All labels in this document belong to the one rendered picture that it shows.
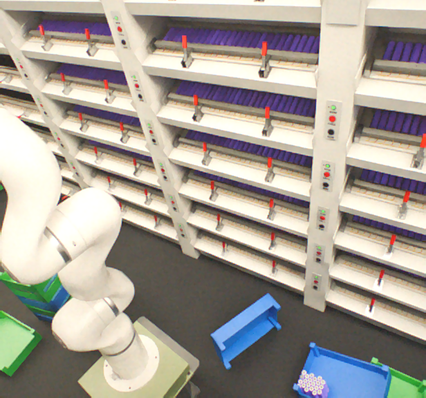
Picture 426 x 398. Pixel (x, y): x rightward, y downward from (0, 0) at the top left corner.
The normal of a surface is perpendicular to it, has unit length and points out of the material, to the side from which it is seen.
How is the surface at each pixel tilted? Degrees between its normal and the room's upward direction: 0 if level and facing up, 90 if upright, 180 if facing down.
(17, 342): 0
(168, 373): 3
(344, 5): 90
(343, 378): 18
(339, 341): 0
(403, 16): 110
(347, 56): 90
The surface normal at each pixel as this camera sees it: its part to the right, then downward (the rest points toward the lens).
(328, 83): -0.51, 0.63
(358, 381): -0.40, -0.77
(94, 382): -0.11, -0.76
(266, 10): -0.43, 0.85
